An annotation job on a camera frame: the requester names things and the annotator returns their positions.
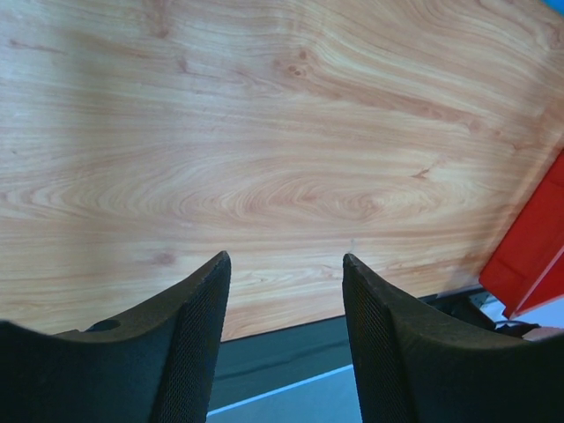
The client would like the red plastic bin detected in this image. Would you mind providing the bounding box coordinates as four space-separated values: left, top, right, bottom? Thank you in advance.
479 154 563 319

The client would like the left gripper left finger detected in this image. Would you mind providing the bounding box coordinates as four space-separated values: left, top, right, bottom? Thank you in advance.
1 252 231 422

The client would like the blue t-shirt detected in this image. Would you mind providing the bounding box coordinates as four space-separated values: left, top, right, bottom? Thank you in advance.
545 0 564 10

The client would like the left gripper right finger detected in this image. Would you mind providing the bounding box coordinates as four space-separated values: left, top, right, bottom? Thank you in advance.
342 254 563 422

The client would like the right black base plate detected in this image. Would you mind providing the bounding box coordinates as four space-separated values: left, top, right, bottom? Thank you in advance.
419 288 541 338

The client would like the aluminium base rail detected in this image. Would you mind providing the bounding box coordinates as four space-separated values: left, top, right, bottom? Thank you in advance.
206 365 361 423

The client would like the black cloth strip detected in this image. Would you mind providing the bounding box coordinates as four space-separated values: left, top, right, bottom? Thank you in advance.
209 316 352 411

